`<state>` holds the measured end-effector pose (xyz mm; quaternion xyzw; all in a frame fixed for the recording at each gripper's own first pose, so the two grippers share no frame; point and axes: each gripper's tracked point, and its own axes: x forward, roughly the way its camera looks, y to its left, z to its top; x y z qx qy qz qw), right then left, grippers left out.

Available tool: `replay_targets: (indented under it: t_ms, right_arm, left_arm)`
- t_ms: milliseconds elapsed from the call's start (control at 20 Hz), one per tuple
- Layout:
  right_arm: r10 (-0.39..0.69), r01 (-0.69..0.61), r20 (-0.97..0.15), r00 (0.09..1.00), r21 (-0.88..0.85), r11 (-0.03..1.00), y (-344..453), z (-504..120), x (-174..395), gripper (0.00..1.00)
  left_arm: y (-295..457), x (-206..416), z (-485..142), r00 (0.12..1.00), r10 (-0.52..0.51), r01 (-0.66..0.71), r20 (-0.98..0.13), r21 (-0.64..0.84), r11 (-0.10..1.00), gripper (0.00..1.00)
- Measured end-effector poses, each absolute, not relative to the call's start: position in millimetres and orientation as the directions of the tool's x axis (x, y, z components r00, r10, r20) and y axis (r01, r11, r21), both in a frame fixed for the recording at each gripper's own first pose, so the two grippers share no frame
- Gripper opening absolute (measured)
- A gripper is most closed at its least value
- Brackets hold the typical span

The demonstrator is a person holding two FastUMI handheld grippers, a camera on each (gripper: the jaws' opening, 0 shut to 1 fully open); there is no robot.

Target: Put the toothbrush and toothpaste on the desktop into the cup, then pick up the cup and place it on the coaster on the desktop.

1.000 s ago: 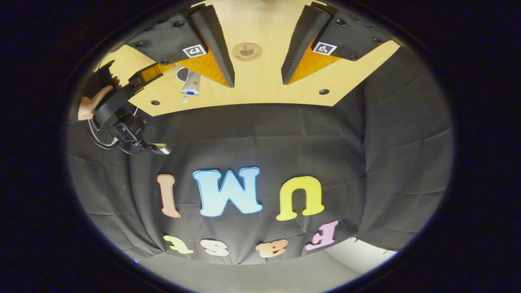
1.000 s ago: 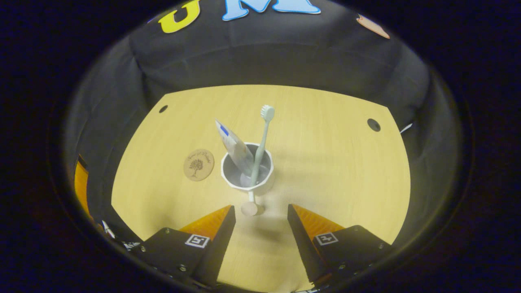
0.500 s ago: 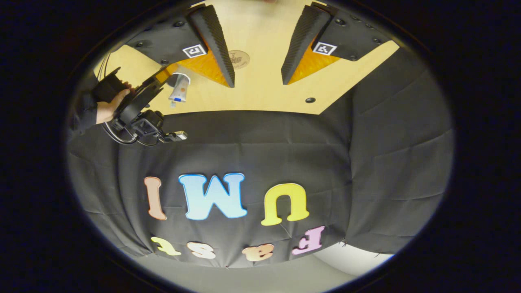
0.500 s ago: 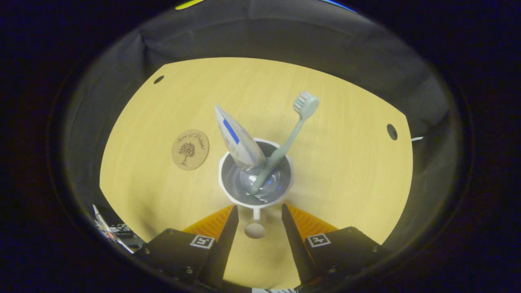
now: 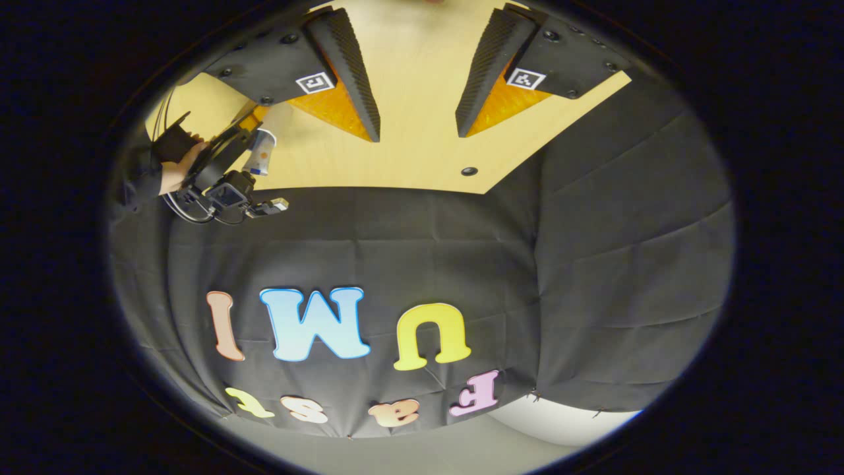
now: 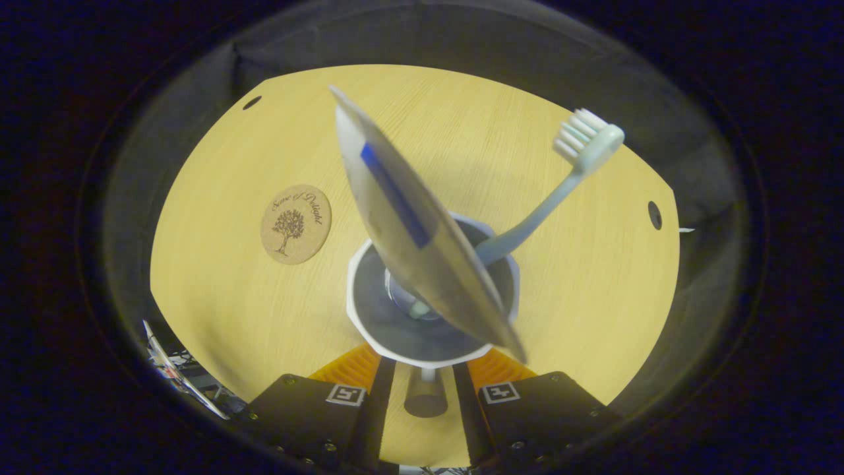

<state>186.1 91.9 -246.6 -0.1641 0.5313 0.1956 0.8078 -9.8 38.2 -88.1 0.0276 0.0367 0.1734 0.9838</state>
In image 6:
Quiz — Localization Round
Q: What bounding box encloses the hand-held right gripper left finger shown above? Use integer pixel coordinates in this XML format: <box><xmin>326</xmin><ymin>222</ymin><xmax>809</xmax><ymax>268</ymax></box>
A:
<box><xmin>241</xmin><ymin>344</ymin><xmax>396</xmax><ymax>470</ymax></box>

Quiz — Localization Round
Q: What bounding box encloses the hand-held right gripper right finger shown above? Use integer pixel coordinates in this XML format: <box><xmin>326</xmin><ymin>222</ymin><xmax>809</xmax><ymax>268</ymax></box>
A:
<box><xmin>455</xmin><ymin>348</ymin><xmax>620</xmax><ymax>468</ymax></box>

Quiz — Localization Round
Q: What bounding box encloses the white cup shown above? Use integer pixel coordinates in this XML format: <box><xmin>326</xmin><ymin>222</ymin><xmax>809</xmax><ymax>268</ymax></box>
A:
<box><xmin>346</xmin><ymin>211</ymin><xmax>522</xmax><ymax>418</ymax></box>

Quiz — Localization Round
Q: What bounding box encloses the white toothpaste tube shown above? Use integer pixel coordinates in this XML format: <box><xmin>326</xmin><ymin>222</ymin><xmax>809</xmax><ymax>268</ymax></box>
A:
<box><xmin>330</xmin><ymin>84</ymin><xmax>528</xmax><ymax>365</ymax></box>

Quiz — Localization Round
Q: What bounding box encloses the round cork coaster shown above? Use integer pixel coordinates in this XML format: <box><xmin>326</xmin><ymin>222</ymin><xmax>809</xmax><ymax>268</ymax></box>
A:
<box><xmin>260</xmin><ymin>184</ymin><xmax>332</xmax><ymax>266</ymax></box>

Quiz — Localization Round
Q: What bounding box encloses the pale green toothbrush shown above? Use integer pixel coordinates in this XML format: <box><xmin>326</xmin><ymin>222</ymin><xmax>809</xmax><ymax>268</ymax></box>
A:
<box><xmin>409</xmin><ymin>108</ymin><xmax>626</xmax><ymax>321</ymax></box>

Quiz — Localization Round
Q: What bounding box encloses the black backdrop cloth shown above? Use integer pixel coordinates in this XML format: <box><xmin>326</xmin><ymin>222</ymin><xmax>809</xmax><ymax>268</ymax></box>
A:
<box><xmin>99</xmin><ymin>0</ymin><xmax>752</xmax><ymax>423</ymax></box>

